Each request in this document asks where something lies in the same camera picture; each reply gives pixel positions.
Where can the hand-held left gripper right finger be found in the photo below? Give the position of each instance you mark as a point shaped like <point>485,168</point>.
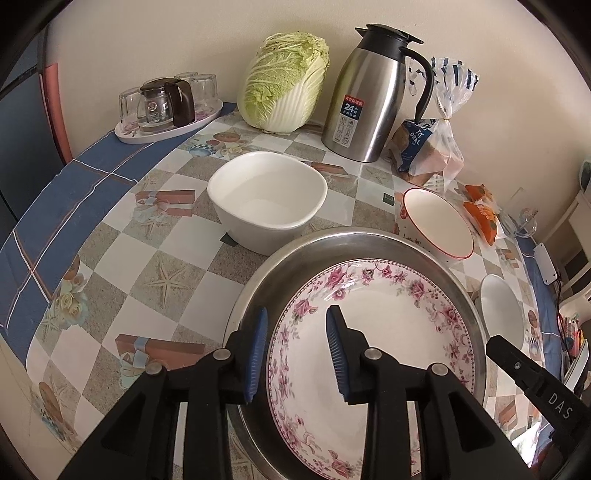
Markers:
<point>336,355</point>

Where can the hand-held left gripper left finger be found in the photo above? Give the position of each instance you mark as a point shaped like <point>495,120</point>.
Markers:
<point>256,355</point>

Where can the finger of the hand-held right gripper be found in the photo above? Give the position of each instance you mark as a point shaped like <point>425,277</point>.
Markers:
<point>508,360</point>

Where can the pale blue large bowl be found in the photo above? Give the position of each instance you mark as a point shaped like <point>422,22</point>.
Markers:
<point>501,309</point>

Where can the pink floral round plate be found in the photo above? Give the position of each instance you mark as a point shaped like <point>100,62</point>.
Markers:
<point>392,341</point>

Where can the stainless steel round plate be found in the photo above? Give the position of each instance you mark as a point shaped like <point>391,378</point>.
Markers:
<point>323,249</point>

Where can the strawberry print bowl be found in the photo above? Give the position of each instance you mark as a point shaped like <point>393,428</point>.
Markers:
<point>438,221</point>

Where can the small white bowl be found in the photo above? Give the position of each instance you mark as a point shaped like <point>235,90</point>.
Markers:
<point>268,194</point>

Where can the white power strip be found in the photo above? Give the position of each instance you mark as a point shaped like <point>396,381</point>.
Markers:
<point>545,265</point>

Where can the checkered printed tablecloth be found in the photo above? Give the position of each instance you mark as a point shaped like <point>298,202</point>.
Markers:
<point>152,318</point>

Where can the orange snack packet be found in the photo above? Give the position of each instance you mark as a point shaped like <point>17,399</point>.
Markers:
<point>478,191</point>
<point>485,221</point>

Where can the glass mug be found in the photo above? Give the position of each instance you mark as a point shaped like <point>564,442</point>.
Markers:
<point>521,217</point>

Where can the bagged sliced bread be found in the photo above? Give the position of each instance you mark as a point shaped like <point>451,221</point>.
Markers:
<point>429,147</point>

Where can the white oval tray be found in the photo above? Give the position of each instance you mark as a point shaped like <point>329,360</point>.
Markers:
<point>157,134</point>

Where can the stainless steel thermos jug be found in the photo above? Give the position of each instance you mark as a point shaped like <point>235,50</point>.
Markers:
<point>364,106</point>

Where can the blue plaid tablecloth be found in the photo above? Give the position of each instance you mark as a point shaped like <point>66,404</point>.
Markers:
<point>55,198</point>

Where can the clear drinking glass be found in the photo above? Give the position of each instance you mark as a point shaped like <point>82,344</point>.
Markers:
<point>184,77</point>
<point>205,87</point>
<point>128,104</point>

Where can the napa cabbage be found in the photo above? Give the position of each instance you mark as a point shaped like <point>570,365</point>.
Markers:
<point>281,83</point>

